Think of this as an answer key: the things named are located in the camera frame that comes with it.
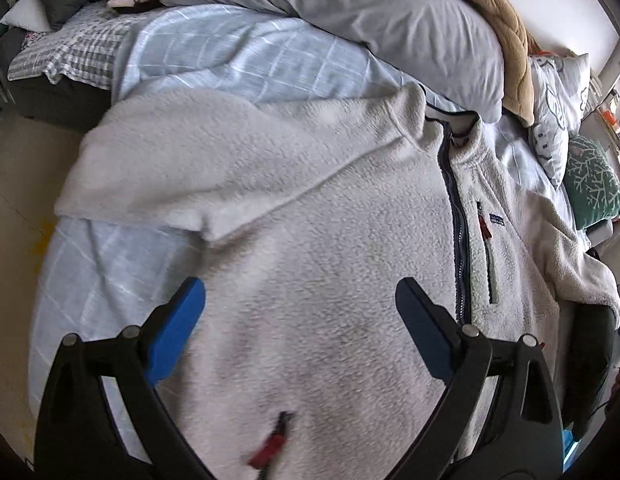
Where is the light blue checked duvet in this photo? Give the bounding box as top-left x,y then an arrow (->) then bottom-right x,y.
28,3 -> 591,466

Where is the grey plaid cloth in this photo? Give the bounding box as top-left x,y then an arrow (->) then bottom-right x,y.
7,2 -> 147,90

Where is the green coral pattern cushion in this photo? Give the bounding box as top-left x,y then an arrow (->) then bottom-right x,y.
564,134 -> 620,230

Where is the white bookshelf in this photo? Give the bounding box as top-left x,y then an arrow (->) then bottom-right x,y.
580,40 -> 620,183

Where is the blue plastic bin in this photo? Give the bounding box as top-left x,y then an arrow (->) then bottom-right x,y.
561,429 -> 579,471

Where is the grey patterned pillow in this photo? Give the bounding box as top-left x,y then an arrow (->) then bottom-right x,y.
529,54 -> 590,188

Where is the tan plush blanket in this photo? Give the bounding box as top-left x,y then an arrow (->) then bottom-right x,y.
468,0 -> 534,127

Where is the white fleece jacket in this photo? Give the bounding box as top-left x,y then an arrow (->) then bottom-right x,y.
56,84 -> 620,479

